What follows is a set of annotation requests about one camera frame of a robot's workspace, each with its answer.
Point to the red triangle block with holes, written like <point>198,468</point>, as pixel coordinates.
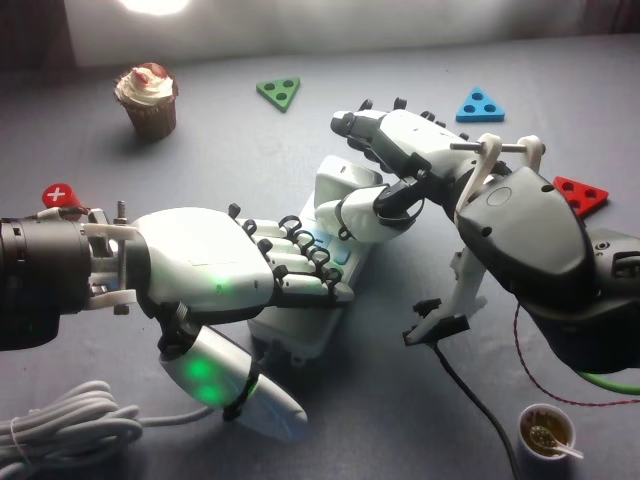
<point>582,205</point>

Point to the white plastic spoon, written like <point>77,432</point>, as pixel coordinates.
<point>570,451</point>

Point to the toy cupcake with cream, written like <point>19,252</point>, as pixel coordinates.
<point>147,100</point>

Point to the small paper cup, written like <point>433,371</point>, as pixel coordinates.
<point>535,450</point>

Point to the white backdrop sheet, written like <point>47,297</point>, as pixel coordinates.
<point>350,25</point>

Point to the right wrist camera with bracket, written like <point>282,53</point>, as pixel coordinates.
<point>462,290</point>

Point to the blue triangle block with holes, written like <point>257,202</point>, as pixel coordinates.
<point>480,118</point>

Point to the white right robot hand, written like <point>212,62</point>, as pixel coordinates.
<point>425,140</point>

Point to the white charger plug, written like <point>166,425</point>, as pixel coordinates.
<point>335,180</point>

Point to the grey tablecloth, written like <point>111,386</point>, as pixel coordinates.
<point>225,150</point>

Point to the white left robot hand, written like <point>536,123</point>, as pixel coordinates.
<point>200,250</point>

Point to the red cylinder with white cross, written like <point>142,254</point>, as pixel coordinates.
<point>57,194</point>

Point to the green triangle block with holes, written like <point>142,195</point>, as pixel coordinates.
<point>280,102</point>

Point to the white power strip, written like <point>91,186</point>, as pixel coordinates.
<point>300,330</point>

